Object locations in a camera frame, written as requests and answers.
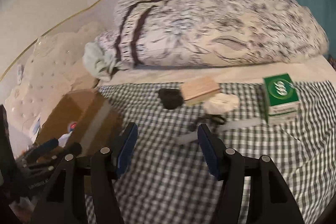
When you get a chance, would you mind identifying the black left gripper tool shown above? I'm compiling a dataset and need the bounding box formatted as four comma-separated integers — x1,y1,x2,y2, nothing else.
1,105,81,203

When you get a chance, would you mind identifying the brown cardboard box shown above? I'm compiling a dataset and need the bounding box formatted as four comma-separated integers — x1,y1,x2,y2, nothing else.
35,89,123,156

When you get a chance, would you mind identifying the green white medicine box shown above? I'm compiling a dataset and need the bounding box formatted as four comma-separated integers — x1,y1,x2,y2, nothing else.
262,73,300,125

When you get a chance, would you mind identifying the white scrunchie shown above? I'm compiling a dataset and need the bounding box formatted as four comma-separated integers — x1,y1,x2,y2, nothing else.
203,93,240,115

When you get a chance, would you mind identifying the white power strip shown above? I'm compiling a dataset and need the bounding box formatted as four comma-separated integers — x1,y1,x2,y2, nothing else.
17,64,25,85

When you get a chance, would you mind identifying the beige wooden box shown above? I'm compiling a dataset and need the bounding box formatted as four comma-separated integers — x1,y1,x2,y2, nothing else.
180,76,221,106

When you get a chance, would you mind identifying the cream tufted headboard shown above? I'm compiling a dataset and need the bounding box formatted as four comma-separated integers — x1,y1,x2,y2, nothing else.
5,22,105,137

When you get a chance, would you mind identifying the small black cube device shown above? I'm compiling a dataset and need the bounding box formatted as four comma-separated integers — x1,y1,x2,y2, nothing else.
158,88,184,110

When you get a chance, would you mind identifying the pale green towel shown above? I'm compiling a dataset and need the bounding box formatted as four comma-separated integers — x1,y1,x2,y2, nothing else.
83,42,118,82

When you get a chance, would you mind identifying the floral patterned duvet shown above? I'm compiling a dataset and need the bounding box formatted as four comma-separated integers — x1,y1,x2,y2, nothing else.
94,0,329,70

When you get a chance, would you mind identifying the black ring keychain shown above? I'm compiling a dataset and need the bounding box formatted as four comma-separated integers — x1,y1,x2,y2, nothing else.
188,114,226,132

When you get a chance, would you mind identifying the white lanyard strap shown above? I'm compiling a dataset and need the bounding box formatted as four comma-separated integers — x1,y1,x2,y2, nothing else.
176,118,263,145

